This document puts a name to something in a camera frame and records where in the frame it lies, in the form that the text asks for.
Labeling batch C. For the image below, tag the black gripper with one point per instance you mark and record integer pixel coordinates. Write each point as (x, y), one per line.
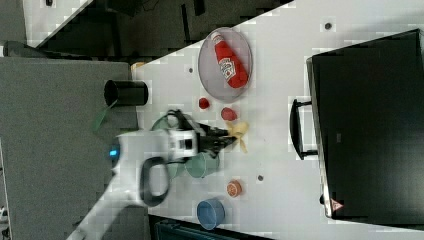
(210, 140)

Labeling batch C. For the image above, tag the plush peeled banana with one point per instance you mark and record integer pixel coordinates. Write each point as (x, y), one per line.
(238, 131)

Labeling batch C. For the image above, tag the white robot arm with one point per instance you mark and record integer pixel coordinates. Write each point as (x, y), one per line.
(141, 176)

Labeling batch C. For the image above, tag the green cup behind arm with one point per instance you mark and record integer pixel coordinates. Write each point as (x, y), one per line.
(166, 122)

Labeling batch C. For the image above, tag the black toaster oven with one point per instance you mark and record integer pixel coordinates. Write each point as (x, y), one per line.
(367, 102)

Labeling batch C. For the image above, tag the green cup near gripper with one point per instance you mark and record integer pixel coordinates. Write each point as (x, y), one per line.
(202, 165)

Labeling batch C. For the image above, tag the light red plush strawberry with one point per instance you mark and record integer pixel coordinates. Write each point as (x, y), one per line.
(228, 114)

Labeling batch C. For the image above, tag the dark red plush strawberry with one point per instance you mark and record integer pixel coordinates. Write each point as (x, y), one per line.
(204, 103)

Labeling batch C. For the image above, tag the orange round toy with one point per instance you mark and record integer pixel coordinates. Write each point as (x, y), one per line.
(234, 188)

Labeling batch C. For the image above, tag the grey round plate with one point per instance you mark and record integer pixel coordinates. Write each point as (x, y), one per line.
(210, 76)

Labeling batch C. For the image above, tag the plush ketchup bottle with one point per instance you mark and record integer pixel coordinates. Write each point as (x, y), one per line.
(230, 65)

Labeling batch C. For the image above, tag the blue cup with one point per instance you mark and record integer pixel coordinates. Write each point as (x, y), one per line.
(210, 213)

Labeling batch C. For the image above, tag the black cylindrical cup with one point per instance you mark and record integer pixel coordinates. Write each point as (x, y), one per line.
(125, 93)

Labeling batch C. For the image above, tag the green spatula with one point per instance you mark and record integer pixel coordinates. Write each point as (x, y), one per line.
(98, 120)

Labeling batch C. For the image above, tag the black oven door handle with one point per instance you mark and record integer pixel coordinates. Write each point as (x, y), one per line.
(295, 130)

